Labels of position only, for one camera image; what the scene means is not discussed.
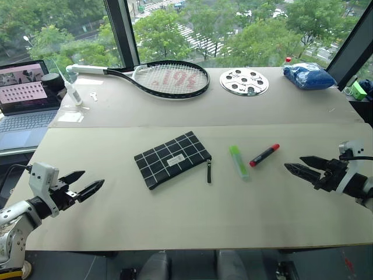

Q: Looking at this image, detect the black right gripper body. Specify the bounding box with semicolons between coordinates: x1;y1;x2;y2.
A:
313;159;349;193

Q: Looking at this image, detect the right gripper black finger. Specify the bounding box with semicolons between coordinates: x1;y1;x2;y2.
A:
284;163;323;186
299;156;332;172

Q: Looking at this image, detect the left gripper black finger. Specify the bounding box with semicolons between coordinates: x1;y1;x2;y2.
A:
76;179;105;204
59;170;86;185

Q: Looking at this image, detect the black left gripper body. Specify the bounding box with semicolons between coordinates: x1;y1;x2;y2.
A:
48;178;80;211

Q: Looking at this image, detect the black grid pencil pouch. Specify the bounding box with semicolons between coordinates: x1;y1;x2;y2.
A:
133;131;213;191

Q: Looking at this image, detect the red marker pen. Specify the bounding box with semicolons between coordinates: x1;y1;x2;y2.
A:
249;143;280;168

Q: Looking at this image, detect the green highlighter pen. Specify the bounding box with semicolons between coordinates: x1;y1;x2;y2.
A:
228;145;251;181

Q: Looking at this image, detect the grey laptop computer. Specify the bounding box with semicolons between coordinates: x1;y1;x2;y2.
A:
0;59;62;151

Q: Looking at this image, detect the white sealant tube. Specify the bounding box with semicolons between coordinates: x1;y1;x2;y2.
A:
55;65;84;106

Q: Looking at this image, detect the small green box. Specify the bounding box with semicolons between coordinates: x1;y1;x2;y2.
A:
351;80;367;100

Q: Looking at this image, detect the blue filled plastic bag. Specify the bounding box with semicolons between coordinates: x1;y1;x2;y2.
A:
281;62;336;89

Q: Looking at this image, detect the dark blue cloth bundle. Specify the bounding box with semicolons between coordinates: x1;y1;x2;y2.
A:
358;79;373;102

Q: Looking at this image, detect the black round puck device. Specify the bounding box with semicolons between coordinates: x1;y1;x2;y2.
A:
41;73;65;93

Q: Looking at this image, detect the black white tennis racket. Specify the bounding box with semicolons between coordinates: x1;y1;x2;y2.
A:
65;60;211;99

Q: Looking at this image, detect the round perforated metal plate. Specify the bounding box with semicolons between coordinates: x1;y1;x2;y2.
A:
219;67;270;97

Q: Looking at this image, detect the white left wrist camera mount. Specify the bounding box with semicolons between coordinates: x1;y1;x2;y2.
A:
29;162;61;218

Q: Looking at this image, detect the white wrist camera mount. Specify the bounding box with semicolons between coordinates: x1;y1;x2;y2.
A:
29;162;61;218
334;139;367;194

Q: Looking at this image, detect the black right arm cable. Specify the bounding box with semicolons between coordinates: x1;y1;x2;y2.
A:
339;155;373;162

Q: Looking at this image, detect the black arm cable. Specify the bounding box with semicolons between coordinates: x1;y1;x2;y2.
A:
1;164;33;193
339;155;373;162

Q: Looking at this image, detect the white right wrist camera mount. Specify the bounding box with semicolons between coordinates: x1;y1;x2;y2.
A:
334;139;367;194

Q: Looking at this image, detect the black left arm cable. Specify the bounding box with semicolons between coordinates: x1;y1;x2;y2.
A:
1;164;33;193

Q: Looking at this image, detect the black window frame pillar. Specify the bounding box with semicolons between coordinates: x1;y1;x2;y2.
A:
326;0;373;82
103;0;140;68

